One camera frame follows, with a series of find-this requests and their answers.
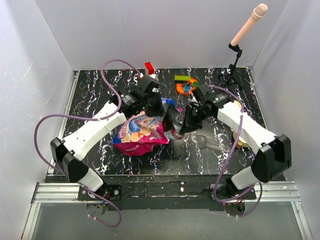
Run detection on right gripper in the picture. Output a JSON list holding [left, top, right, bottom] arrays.
[[178, 103, 211, 135]]

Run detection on clear plastic scoop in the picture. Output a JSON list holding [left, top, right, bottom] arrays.
[[184, 134, 231, 152]]

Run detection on pink blue pet food bag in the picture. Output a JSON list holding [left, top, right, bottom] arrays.
[[112, 111, 183, 157]]

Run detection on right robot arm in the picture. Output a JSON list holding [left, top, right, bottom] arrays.
[[179, 84, 292, 199]]

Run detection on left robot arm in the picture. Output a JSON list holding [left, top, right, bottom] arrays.
[[50, 74, 163, 200]]

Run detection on red toy block figure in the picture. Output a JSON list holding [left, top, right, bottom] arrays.
[[144, 61, 155, 75]]

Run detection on green toy brick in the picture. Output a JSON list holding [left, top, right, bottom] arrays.
[[174, 75, 191, 81]]

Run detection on cream bowl near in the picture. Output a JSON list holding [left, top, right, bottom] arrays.
[[232, 131, 250, 149]]

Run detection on cream bowl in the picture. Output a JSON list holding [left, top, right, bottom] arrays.
[[232, 131, 250, 149], [228, 100, 243, 114]]

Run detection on cream bowl far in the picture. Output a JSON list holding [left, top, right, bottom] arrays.
[[228, 100, 243, 114]]

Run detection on black microphone tripod stand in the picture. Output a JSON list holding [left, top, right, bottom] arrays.
[[218, 43, 243, 91]]

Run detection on pink microphone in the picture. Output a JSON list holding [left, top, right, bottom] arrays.
[[230, 3, 268, 47]]

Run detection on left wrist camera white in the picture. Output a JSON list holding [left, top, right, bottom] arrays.
[[138, 73, 159, 81]]

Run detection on orange ring toy blocks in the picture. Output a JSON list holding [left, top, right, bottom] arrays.
[[175, 77, 199, 95]]

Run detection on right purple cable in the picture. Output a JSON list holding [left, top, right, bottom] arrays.
[[209, 84, 263, 218]]

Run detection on aluminium rail frame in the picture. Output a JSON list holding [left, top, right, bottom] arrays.
[[22, 181, 313, 240]]

